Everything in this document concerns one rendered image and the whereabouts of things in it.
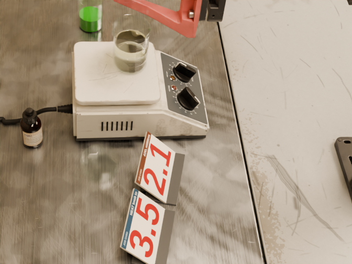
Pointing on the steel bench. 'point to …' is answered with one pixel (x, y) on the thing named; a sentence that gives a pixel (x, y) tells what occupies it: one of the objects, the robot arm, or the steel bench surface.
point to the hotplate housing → (132, 118)
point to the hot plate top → (111, 77)
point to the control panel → (172, 101)
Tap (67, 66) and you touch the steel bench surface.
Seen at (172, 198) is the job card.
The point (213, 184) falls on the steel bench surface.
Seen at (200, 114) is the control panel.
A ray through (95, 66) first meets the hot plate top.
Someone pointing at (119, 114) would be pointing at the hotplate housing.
